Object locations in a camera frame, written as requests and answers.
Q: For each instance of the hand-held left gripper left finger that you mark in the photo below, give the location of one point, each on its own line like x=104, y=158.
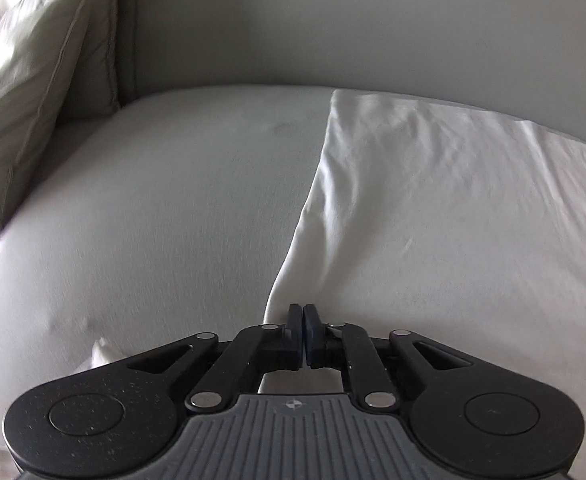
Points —
x=299, y=330

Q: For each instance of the grey sofa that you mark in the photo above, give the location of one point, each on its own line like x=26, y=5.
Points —
x=173, y=185

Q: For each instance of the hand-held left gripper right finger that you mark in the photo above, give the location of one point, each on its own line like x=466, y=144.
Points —
x=312, y=335

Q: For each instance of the white garment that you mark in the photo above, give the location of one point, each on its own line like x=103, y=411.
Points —
x=423, y=200

